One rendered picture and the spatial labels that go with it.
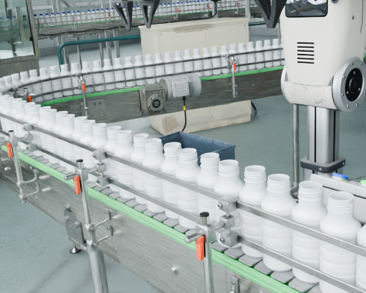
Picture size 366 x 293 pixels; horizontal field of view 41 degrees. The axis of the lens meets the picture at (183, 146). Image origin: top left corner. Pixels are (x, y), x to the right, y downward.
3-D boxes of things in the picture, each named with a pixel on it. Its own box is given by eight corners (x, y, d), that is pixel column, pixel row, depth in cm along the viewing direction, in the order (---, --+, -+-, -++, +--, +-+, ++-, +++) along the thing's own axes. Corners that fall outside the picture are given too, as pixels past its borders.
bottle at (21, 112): (18, 147, 172) (10, 102, 167) (36, 143, 174) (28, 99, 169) (21, 151, 166) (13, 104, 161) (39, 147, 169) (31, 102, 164)
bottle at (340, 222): (366, 290, 76) (370, 194, 72) (345, 307, 73) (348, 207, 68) (332, 276, 81) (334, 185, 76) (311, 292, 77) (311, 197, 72)
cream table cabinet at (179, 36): (229, 111, 624) (224, 17, 590) (253, 121, 569) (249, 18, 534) (147, 125, 588) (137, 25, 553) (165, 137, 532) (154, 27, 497)
